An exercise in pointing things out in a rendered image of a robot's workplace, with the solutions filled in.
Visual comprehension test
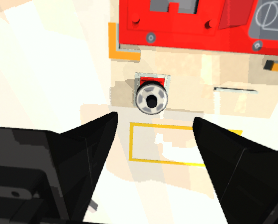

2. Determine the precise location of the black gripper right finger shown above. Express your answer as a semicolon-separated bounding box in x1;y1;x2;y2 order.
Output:
192;117;278;224

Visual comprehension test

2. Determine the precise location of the black and grey wheel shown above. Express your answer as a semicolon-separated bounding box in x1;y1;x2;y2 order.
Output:
135;80;168;115

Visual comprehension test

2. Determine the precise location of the yellow rectangular outline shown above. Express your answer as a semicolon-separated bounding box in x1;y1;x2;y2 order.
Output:
129;122;243;167

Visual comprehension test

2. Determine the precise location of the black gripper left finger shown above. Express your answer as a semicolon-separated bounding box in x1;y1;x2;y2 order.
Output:
0;112;118;222

